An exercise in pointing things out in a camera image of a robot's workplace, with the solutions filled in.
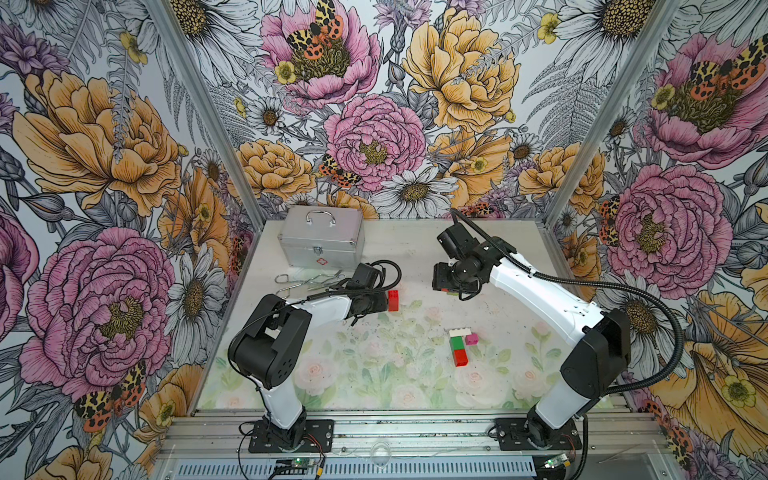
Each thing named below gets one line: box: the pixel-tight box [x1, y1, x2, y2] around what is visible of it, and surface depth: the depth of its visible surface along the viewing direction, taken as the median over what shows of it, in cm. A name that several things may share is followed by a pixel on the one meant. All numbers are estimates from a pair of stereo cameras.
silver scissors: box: [275, 270, 345, 286], surface depth 107 cm
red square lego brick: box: [388, 290, 399, 312], surface depth 94 cm
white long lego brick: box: [449, 328, 472, 337], surface depth 92 cm
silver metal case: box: [277, 205, 365, 268], surface depth 101 cm
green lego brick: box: [449, 336, 465, 352], surface depth 91 cm
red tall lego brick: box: [454, 349, 469, 367], surface depth 87 cm
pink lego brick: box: [465, 333, 479, 346], surface depth 91 cm
